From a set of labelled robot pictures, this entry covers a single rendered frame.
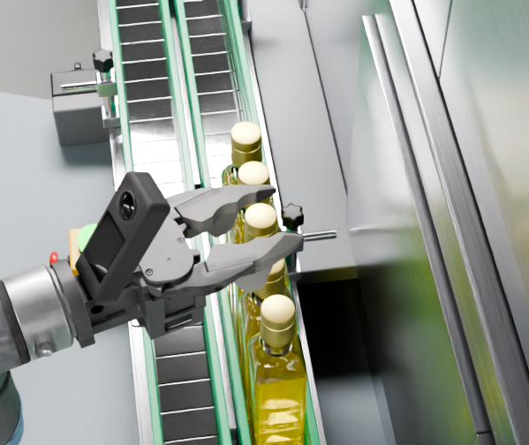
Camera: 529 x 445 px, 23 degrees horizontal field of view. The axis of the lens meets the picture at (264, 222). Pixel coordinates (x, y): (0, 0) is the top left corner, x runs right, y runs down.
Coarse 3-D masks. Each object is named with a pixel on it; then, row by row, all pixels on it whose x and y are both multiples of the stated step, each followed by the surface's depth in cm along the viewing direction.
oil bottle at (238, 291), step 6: (288, 276) 139; (288, 282) 139; (234, 288) 146; (234, 294) 147; (240, 294) 139; (234, 300) 148; (240, 342) 148; (240, 348) 149; (240, 354) 150; (240, 360) 151; (240, 366) 152; (240, 372) 153
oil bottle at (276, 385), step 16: (256, 336) 133; (256, 352) 132; (256, 368) 131; (272, 368) 131; (288, 368) 131; (304, 368) 132; (256, 384) 132; (272, 384) 132; (288, 384) 133; (304, 384) 134; (256, 400) 135; (272, 400) 135; (288, 400) 135; (304, 400) 136; (256, 416) 138; (272, 416) 138; (288, 416) 138; (304, 416) 139; (256, 432) 141; (272, 432) 141; (288, 432) 141
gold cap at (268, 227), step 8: (248, 208) 134; (256, 208) 134; (264, 208) 134; (272, 208) 134; (248, 216) 133; (256, 216) 133; (264, 216) 133; (272, 216) 133; (248, 224) 132; (256, 224) 132; (264, 224) 132; (272, 224) 132; (248, 232) 134; (256, 232) 133; (264, 232) 133; (272, 232) 133; (248, 240) 135
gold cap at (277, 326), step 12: (264, 300) 127; (276, 300) 127; (288, 300) 127; (264, 312) 126; (276, 312) 126; (288, 312) 126; (264, 324) 126; (276, 324) 125; (288, 324) 126; (264, 336) 128; (276, 336) 127; (288, 336) 128
